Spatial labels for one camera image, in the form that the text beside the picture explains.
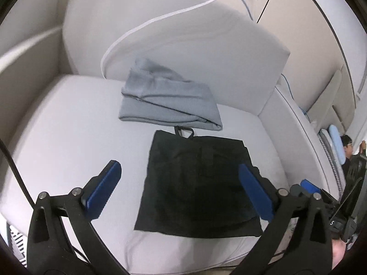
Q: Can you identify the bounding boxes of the black cable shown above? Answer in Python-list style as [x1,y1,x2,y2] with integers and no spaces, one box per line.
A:
[0,139,33,207]

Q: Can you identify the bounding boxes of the light blue chair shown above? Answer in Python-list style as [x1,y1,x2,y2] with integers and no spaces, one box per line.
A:
[328,124,345,161]

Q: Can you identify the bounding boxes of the grey armchair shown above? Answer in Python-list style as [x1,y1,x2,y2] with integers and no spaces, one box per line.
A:
[0,0,345,275]

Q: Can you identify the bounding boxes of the grey mesh chair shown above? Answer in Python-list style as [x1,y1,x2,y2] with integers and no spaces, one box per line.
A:
[319,129,346,198]

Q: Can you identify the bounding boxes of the black pants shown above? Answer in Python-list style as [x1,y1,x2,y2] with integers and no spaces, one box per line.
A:
[134,127,264,239]

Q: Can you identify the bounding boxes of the grey back cushion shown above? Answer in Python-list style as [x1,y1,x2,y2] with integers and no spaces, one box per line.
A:
[62,0,291,116]

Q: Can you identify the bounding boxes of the white cable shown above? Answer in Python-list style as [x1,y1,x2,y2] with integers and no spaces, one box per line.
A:
[100,0,250,79]

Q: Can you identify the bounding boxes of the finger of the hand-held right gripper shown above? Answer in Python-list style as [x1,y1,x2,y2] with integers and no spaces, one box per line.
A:
[300,178,334,207]

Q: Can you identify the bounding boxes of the grey folded garment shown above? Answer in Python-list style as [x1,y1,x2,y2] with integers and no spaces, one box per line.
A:
[118,57,223,131]

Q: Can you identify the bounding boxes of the white vented panel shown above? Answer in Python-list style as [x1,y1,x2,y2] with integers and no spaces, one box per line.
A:
[6,224,28,265]

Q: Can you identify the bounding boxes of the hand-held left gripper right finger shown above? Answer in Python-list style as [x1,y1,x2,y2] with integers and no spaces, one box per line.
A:
[229,163,334,275]

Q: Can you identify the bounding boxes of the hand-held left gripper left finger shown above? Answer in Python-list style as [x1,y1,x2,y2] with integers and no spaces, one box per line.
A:
[26,159,129,275]

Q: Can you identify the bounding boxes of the blue cable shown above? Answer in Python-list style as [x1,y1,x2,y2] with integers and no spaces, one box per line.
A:
[232,0,314,125]

